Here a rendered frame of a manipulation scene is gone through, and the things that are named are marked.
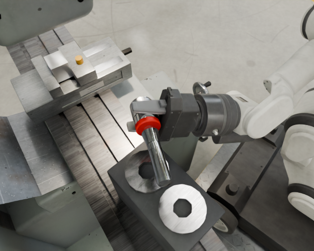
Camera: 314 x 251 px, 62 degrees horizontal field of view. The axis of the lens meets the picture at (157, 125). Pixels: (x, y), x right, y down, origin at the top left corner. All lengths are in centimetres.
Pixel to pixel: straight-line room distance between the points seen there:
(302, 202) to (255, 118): 58
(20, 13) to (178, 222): 44
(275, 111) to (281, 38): 216
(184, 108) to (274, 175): 81
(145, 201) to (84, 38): 215
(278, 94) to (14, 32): 48
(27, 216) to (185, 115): 69
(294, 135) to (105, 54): 62
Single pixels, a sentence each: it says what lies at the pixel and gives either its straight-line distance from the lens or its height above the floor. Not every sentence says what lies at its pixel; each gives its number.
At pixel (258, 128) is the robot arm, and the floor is 118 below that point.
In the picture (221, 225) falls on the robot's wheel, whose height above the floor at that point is 45.
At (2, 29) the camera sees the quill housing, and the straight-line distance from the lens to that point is 50.
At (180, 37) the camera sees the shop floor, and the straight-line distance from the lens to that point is 249.
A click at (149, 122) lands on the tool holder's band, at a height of 124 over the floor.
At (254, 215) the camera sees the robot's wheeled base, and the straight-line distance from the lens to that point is 115.
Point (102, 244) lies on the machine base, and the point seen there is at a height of 20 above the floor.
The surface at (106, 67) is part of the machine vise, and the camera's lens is 87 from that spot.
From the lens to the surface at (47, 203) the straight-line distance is 88.
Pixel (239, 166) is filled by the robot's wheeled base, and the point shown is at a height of 59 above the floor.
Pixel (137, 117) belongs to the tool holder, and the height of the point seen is 123.
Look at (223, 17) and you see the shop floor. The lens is 276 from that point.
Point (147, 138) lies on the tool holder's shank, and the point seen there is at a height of 123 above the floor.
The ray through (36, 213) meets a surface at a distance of 100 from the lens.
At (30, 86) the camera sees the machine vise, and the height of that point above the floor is 101.
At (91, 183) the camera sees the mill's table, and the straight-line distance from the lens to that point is 75.
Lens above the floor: 163
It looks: 60 degrees down
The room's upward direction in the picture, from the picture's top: straight up
